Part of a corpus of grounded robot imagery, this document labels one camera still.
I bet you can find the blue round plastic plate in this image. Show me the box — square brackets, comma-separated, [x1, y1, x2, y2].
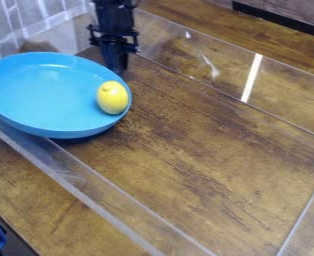
[0, 52, 126, 139]

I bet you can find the clear acrylic enclosure wall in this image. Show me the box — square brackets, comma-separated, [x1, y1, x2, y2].
[0, 0, 314, 256]

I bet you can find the yellow lemon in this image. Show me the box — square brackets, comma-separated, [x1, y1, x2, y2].
[96, 81, 130, 115]

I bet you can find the dark baseboard strip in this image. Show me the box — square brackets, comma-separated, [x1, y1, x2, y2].
[233, 0, 314, 36]

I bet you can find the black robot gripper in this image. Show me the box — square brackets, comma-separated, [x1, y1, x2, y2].
[87, 0, 139, 74]

